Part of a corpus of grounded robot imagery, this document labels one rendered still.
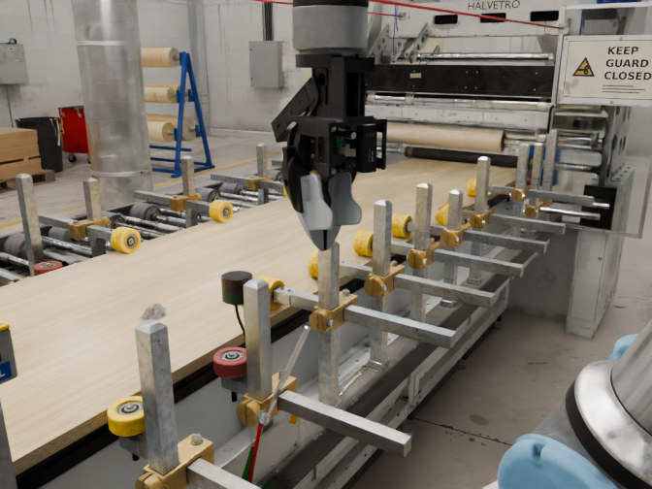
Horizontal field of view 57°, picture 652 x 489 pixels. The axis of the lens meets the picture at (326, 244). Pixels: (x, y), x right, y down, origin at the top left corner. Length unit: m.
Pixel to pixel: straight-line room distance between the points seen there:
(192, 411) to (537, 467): 1.04
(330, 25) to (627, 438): 0.42
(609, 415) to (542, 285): 3.34
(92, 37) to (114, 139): 0.76
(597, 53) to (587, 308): 1.35
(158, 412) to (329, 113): 0.59
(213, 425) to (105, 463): 0.30
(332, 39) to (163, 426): 0.67
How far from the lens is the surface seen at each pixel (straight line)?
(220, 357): 1.30
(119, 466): 1.32
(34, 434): 1.17
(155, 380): 0.98
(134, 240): 2.04
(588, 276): 3.56
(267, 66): 11.18
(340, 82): 0.59
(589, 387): 0.47
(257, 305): 1.12
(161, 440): 1.03
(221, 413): 1.49
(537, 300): 3.81
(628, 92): 3.34
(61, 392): 1.28
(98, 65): 5.02
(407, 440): 1.13
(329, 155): 0.58
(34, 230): 2.09
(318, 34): 0.60
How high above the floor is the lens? 1.52
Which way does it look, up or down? 18 degrees down
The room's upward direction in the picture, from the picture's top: straight up
